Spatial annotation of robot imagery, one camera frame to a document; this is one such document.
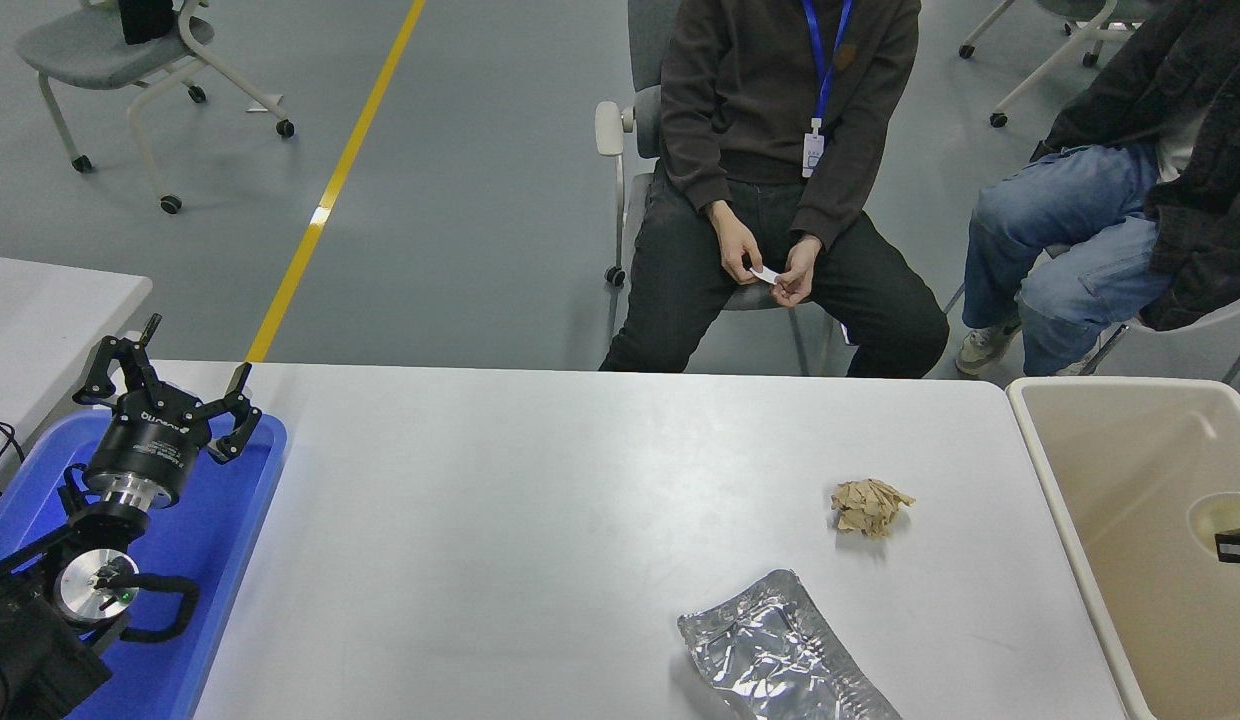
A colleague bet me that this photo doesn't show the white paper cup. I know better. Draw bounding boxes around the white paper cup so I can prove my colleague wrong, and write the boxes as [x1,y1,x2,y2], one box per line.
[1186,491,1240,563]

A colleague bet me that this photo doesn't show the black bag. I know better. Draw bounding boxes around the black bag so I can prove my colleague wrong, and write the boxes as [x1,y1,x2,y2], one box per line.
[118,0,178,46]

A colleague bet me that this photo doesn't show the silver foil tray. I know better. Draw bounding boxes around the silver foil tray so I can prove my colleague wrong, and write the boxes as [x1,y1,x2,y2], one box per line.
[677,569,906,720]

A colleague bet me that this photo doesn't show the blue lanyard with badge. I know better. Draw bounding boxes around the blue lanyard with badge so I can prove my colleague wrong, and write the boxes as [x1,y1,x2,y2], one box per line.
[799,0,855,180]

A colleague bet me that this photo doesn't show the large pale plastic bin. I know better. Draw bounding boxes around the large pale plastic bin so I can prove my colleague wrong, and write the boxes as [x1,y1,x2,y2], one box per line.
[1007,376,1240,720]

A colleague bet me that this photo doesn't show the wheeled chair with white legs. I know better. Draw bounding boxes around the wheeled chair with white legs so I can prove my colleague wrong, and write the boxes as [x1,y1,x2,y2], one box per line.
[958,0,1166,129]

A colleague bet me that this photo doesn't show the crumpled tan paper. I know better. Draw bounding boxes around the crumpled tan paper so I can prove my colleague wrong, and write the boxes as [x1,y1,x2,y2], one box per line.
[831,478,917,541]

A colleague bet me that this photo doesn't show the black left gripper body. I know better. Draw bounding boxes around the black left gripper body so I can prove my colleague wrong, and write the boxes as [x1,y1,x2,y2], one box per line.
[84,385,212,491]

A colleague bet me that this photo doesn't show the grey chair with white armrest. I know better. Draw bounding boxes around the grey chair with white armrest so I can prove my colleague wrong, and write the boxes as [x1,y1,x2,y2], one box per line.
[595,0,851,377]

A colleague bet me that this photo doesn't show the person in blue jeans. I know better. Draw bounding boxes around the person in blue jeans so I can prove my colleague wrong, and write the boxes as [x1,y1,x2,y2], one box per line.
[955,0,1240,379]

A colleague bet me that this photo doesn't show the person's left hand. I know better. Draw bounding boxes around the person's left hand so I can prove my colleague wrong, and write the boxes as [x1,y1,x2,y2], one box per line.
[772,235,827,308]

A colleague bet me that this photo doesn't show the grey chair with metal legs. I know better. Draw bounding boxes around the grey chair with metal legs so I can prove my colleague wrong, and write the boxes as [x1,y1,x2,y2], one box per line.
[942,283,1240,389]

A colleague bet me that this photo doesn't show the white side table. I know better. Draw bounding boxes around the white side table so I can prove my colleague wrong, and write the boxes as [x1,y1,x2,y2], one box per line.
[0,254,154,471]

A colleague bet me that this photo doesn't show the blue plastic tray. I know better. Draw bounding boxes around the blue plastic tray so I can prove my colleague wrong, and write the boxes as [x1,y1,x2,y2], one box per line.
[0,410,289,720]

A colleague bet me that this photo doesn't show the person with blue lanyard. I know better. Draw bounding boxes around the person with blue lanyard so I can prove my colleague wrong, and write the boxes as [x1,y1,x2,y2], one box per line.
[598,0,951,379]

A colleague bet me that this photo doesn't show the yellow floor tape line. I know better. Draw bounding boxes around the yellow floor tape line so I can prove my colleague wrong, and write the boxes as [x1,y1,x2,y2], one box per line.
[244,0,428,363]

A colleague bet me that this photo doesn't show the thin black cable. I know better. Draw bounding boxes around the thin black cable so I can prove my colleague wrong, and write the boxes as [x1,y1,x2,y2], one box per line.
[0,413,27,517]

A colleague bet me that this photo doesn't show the grey wheeled chair with bag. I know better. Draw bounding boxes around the grey wheeled chair with bag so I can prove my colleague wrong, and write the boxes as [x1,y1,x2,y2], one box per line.
[15,0,296,215]

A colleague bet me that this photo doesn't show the person's right hand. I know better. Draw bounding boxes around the person's right hand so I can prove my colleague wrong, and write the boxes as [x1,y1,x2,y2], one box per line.
[706,199,767,287]

